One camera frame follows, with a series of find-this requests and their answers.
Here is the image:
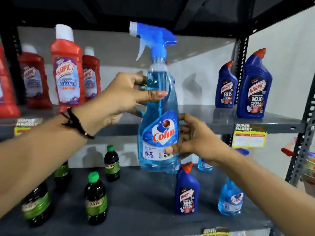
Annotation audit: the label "dark bottle with green cap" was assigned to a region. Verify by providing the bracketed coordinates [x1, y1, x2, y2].
[53, 160, 70, 187]
[21, 182, 55, 228]
[104, 145, 120, 183]
[84, 171, 108, 226]

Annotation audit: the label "black metal shelf rack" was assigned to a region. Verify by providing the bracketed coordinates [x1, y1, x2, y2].
[0, 0, 315, 236]

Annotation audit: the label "black thread bracelet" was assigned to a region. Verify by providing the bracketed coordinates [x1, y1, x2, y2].
[61, 108, 95, 140]

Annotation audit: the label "colourful packets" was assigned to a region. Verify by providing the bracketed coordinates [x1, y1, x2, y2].
[303, 151, 315, 193]

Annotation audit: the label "person's left forearm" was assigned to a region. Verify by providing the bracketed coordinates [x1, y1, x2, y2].
[0, 108, 95, 219]

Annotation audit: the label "blue glass cleaner spray bottle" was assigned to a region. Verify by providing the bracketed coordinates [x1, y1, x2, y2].
[129, 21, 180, 173]

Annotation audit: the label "person's right forearm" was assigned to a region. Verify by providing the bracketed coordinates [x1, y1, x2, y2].
[216, 147, 315, 236]

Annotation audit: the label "large blue toilet cleaner bottle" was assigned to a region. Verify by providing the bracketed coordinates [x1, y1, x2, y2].
[236, 48, 273, 119]

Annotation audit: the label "person's right hand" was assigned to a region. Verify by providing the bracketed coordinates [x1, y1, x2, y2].
[165, 113, 233, 168]

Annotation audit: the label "large red cleaner bottle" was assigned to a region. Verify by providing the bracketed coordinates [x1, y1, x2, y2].
[50, 24, 85, 113]

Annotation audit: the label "person's left hand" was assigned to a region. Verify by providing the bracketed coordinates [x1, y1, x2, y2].
[73, 72, 168, 137]

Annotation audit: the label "yellow shelf price tag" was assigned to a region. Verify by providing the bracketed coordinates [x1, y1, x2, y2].
[202, 227, 230, 236]
[14, 118, 44, 136]
[232, 123, 267, 148]

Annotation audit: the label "red plastic handle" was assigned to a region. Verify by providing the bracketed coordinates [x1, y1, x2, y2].
[281, 137, 299, 157]

